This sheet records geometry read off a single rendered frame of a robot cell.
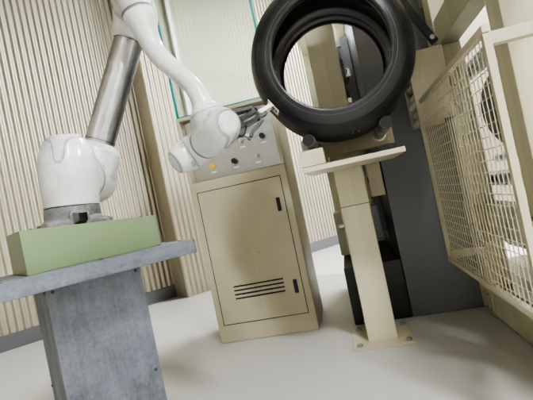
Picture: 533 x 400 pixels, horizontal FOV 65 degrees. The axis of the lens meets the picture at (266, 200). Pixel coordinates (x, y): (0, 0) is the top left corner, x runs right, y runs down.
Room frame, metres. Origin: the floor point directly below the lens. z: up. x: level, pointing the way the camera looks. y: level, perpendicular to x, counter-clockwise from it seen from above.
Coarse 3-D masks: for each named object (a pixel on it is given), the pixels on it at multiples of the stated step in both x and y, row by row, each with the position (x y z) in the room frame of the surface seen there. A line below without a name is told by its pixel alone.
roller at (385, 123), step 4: (384, 116) 1.47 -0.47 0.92; (388, 116) 1.47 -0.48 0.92; (380, 120) 1.48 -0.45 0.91; (384, 120) 1.47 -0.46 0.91; (388, 120) 1.46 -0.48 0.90; (392, 120) 1.46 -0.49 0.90; (380, 124) 1.47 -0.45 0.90; (384, 124) 1.47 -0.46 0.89; (388, 124) 1.46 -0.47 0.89; (392, 124) 1.46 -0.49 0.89; (376, 128) 1.64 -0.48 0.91; (380, 128) 1.52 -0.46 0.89; (384, 128) 1.47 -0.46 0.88; (388, 128) 1.47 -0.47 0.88; (376, 132) 1.66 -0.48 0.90; (380, 132) 1.59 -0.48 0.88; (384, 132) 1.56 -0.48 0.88; (376, 136) 1.73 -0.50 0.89; (380, 136) 1.68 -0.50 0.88
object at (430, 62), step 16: (432, 48) 1.71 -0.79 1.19; (416, 64) 1.72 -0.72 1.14; (432, 64) 1.71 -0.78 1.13; (416, 80) 1.72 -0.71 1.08; (432, 80) 1.71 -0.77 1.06; (416, 96) 1.73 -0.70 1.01; (448, 96) 1.70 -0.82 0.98; (416, 112) 1.82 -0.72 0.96; (432, 112) 1.72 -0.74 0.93; (448, 112) 1.71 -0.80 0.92; (416, 128) 1.91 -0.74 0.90
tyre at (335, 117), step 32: (288, 0) 1.48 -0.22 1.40; (320, 0) 1.69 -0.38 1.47; (352, 0) 1.67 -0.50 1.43; (384, 0) 1.42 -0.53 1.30; (256, 32) 1.54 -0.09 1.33; (288, 32) 1.76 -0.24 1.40; (384, 32) 1.69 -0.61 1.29; (256, 64) 1.52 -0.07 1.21; (384, 64) 1.70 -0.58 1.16; (288, 96) 1.49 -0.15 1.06; (384, 96) 1.43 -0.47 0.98; (288, 128) 1.66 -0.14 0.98; (320, 128) 1.50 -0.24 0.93; (352, 128) 1.49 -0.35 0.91
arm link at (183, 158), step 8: (176, 144) 1.26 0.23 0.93; (184, 144) 1.25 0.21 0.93; (168, 152) 1.27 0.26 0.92; (176, 152) 1.24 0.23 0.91; (184, 152) 1.24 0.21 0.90; (192, 152) 1.24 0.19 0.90; (176, 160) 1.24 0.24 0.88; (184, 160) 1.24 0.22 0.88; (192, 160) 1.25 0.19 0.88; (200, 160) 1.26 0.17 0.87; (208, 160) 1.27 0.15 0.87; (176, 168) 1.27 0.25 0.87; (184, 168) 1.26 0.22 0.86; (192, 168) 1.27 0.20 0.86
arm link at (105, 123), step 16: (112, 32) 1.43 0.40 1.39; (128, 32) 1.41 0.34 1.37; (112, 48) 1.42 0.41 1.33; (128, 48) 1.42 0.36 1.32; (112, 64) 1.41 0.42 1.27; (128, 64) 1.43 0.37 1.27; (112, 80) 1.41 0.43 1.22; (128, 80) 1.44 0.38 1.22; (112, 96) 1.41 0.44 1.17; (128, 96) 1.47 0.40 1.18; (96, 112) 1.40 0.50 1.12; (112, 112) 1.41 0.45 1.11; (96, 128) 1.40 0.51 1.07; (112, 128) 1.42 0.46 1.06; (96, 144) 1.38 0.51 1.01; (112, 144) 1.43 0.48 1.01; (112, 160) 1.41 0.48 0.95; (112, 176) 1.41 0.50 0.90; (112, 192) 1.47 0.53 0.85
